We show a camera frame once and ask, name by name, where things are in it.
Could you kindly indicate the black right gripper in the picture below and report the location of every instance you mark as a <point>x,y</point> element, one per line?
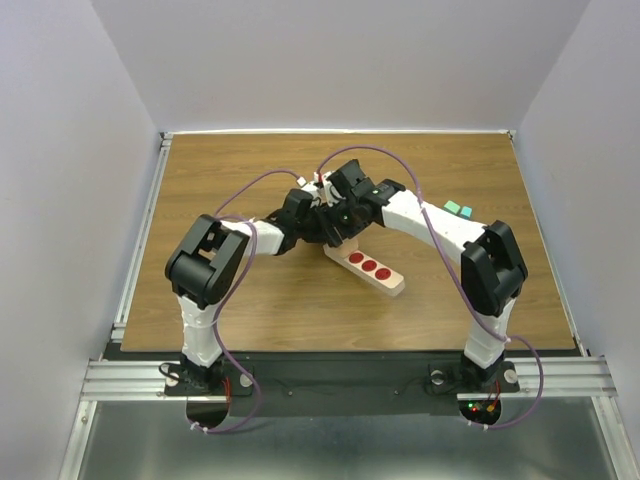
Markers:
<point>345,230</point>

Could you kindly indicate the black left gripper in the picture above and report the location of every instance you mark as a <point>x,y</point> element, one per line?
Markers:
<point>320,228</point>

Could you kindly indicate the white power strip red sockets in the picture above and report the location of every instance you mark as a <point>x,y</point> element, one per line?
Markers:
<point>369,270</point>

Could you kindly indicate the green USB charger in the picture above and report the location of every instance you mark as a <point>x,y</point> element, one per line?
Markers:
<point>452,207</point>

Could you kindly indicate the beige cube adapter dragon print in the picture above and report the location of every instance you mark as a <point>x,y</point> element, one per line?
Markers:
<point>347,247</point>

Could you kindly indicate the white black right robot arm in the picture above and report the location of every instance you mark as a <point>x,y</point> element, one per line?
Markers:
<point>485,261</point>

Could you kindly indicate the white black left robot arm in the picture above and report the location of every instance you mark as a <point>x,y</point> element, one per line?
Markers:
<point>203,267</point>

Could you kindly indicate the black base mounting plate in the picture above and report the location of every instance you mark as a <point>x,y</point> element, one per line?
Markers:
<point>235,393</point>

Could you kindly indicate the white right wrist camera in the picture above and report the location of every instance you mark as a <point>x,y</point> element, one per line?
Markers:
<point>326,188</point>

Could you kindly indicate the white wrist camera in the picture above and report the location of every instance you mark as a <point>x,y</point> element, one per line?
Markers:
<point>326,188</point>
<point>310,187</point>

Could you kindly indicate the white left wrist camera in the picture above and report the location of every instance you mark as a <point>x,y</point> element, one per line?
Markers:
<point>310,187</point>

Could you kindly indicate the aluminium left side rail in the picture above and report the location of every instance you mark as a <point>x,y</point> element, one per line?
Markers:
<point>121,318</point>

